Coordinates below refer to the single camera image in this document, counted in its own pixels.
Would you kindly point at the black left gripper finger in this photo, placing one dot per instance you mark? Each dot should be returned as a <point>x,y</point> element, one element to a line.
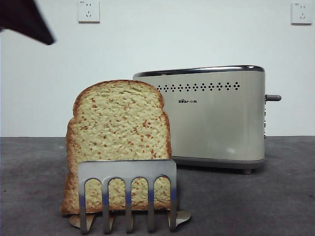
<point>22,17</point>

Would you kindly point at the stainless steel toast rack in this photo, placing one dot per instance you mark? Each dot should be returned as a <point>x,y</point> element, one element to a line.
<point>128,168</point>

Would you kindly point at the grey toaster lever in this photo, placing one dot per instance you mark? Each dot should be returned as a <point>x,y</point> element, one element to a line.
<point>273,97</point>

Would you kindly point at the brown-crusted bread slice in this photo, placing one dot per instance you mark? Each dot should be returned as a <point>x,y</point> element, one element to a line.
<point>118,118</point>

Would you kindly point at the cream toaster with chrome top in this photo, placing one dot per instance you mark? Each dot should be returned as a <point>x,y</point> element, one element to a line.
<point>211,127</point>

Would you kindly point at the white wall socket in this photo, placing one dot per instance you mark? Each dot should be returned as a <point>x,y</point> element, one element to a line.
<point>301,14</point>
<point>89,12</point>

